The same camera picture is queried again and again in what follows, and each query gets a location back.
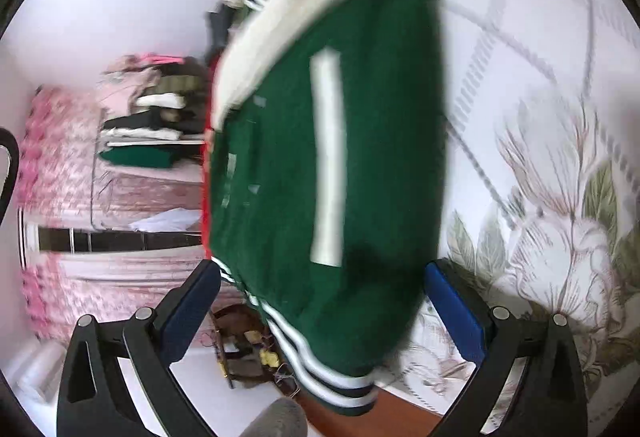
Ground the row of hanging clothes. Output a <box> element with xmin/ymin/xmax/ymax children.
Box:
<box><xmin>96</xmin><ymin>53</ymin><xmax>211</xmax><ymax>170</ymax></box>

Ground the red floral blanket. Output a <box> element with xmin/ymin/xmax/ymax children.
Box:
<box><xmin>199</xmin><ymin>52</ymin><xmax>217</xmax><ymax>260</ymax></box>

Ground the black folded garment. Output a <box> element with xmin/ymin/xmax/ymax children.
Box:
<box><xmin>205</xmin><ymin>2</ymin><xmax>237</xmax><ymax>63</ymax></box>

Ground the green and cream varsity jacket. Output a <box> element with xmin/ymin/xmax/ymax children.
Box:
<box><xmin>207</xmin><ymin>0</ymin><xmax>449</xmax><ymax>416</ymax></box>

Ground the white floral quilted mat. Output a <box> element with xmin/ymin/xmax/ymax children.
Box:
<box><xmin>375</xmin><ymin>0</ymin><xmax>640</xmax><ymax>425</ymax></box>

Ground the black cable loop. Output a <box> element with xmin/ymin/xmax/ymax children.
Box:
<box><xmin>0</xmin><ymin>127</ymin><xmax>21</xmax><ymax>228</ymax></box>

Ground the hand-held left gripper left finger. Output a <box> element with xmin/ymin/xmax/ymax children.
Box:
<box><xmin>56</xmin><ymin>259</ymin><xmax>223</xmax><ymax>437</ymax></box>

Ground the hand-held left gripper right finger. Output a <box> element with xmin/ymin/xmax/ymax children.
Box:
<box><xmin>424</xmin><ymin>258</ymin><xmax>590</xmax><ymax>437</ymax></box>

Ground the pink floral curtain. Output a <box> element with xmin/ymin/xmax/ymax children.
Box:
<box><xmin>14</xmin><ymin>86</ymin><xmax>213</xmax><ymax>350</ymax></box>

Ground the white cloth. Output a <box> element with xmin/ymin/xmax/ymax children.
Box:
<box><xmin>129</xmin><ymin>208</ymin><xmax>203</xmax><ymax>233</ymax></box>

